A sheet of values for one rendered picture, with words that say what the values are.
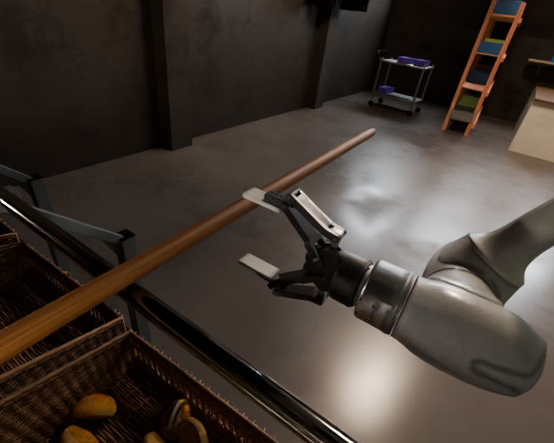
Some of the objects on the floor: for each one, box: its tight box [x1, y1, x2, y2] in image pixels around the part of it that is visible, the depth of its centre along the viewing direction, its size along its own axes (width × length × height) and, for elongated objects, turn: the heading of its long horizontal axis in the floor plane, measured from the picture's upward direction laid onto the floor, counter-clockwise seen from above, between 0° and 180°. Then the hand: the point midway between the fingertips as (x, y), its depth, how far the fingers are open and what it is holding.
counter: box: [507, 84, 554, 165], centre depth 577 cm, size 77×245×82 cm, turn 135°
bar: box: [0, 157, 361, 443], centre depth 98 cm, size 31×127×118 cm, turn 46°
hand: (251, 229), depth 55 cm, fingers open, 13 cm apart
